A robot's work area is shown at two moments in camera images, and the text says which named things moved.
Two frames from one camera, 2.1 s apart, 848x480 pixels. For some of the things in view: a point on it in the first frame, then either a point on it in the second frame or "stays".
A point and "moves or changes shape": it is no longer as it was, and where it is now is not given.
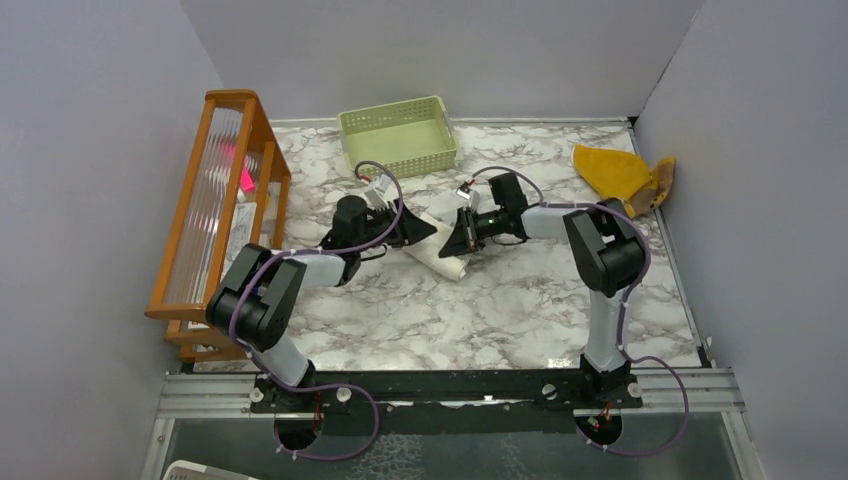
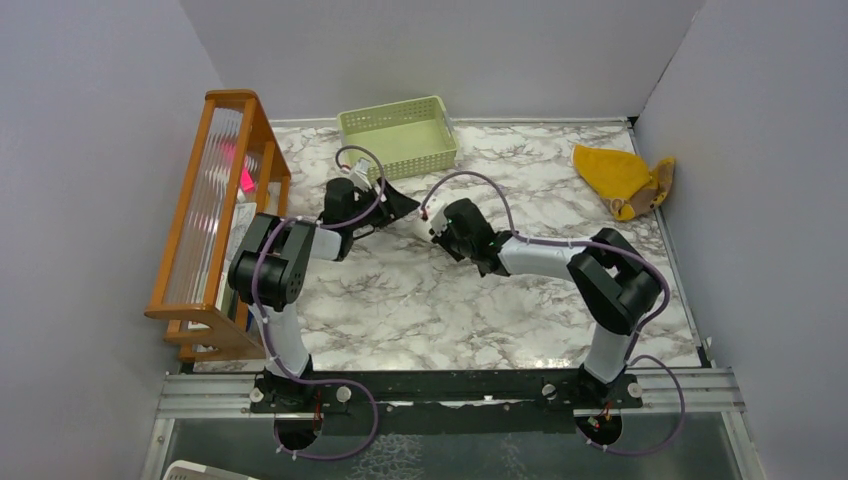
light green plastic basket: (410, 137) stays
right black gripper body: (490, 223) → (458, 248)
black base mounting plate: (447, 401) stays
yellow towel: (624, 177) stays
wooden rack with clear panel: (233, 196) stays
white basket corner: (186, 470) stays
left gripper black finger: (414, 228) → (393, 205)
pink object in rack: (247, 181) stays
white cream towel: (426, 251) moves or changes shape
